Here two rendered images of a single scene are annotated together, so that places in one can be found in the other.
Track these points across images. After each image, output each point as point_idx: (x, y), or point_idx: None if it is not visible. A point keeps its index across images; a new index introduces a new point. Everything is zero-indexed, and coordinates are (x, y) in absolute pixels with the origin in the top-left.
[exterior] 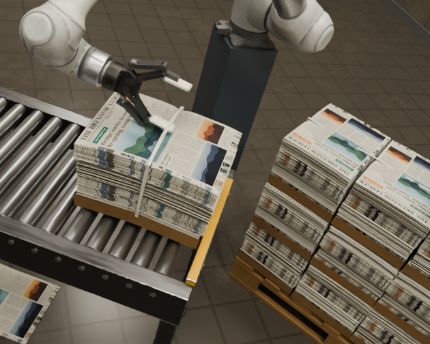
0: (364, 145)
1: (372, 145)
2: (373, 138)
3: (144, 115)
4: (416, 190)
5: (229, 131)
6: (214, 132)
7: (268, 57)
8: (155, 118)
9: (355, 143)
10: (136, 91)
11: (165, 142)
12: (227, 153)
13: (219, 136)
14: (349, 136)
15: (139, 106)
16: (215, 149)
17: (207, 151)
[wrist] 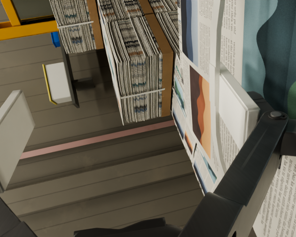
0: (200, 158)
1: (198, 157)
2: (197, 167)
3: (256, 132)
4: (181, 97)
5: (189, 117)
6: (196, 110)
7: None
8: (237, 123)
9: (204, 162)
10: (139, 230)
11: (248, 22)
12: (181, 43)
13: (191, 96)
14: (207, 174)
15: (229, 167)
16: (188, 46)
17: (193, 29)
